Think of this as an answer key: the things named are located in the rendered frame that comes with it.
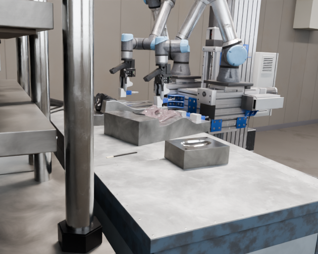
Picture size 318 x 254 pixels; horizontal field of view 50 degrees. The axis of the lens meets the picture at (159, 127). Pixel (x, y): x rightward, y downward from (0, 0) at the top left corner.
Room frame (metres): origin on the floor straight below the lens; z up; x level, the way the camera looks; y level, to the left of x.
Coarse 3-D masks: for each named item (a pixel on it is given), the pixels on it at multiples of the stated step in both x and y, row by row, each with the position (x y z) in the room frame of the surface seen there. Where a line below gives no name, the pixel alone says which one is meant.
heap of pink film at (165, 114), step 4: (148, 108) 1.71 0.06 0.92; (152, 108) 1.72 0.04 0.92; (156, 108) 1.72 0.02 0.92; (160, 108) 1.74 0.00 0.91; (164, 108) 1.76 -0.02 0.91; (144, 112) 1.68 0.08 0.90; (148, 112) 1.69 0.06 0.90; (152, 112) 1.69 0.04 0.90; (156, 112) 1.71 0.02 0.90; (164, 112) 1.65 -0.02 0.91; (168, 112) 1.65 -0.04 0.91; (172, 112) 1.64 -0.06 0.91; (176, 112) 1.66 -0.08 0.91; (152, 116) 1.60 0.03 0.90; (156, 116) 1.60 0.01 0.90; (160, 116) 1.62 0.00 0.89; (164, 116) 1.61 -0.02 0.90; (168, 116) 1.61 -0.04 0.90; (172, 116) 1.63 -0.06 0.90; (160, 120) 1.58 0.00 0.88
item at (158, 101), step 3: (153, 96) 2.02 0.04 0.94; (156, 96) 2.00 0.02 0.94; (159, 96) 1.99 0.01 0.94; (156, 99) 1.98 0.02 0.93; (159, 99) 1.98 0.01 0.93; (165, 99) 2.00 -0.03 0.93; (168, 99) 2.03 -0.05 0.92; (171, 99) 2.04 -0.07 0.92; (174, 99) 2.05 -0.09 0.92; (156, 102) 1.98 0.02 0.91; (159, 102) 1.98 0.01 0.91; (162, 102) 1.99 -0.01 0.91; (165, 102) 2.00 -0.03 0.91; (156, 105) 1.98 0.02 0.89; (159, 105) 1.98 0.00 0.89
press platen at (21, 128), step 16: (0, 80) 1.58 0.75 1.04; (0, 96) 1.09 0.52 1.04; (16, 96) 1.11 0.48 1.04; (0, 112) 0.83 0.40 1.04; (16, 112) 0.84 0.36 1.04; (32, 112) 0.85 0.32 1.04; (0, 128) 0.67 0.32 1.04; (16, 128) 0.67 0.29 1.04; (32, 128) 0.68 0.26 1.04; (48, 128) 0.69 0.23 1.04; (0, 144) 0.63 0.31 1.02; (16, 144) 0.65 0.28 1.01; (32, 144) 0.66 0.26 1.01; (48, 144) 0.67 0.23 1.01
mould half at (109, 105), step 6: (102, 102) 1.84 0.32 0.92; (108, 102) 1.79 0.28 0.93; (114, 102) 1.80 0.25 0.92; (120, 102) 1.82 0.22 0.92; (126, 102) 2.09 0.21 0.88; (132, 102) 2.09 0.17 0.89; (102, 108) 1.82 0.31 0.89; (108, 108) 1.79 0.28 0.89; (114, 108) 1.80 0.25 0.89; (120, 108) 1.82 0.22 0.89; (126, 108) 1.84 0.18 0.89; (132, 108) 1.85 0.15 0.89; (138, 108) 1.89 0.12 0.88; (144, 108) 1.89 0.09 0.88; (162, 108) 1.94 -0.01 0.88; (96, 114) 1.77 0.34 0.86; (102, 114) 1.78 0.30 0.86; (96, 120) 1.76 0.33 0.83; (102, 120) 1.78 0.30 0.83
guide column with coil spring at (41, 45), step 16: (32, 0) 1.00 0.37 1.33; (32, 48) 1.00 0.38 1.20; (32, 64) 1.00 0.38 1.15; (48, 64) 1.03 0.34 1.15; (32, 80) 1.01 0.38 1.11; (48, 80) 1.03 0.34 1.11; (32, 96) 1.01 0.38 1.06; (48, 96) 1.02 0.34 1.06; (48, 112) 1.02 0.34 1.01; (48, 160) 1.02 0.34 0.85; (48, 176) 1.01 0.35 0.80
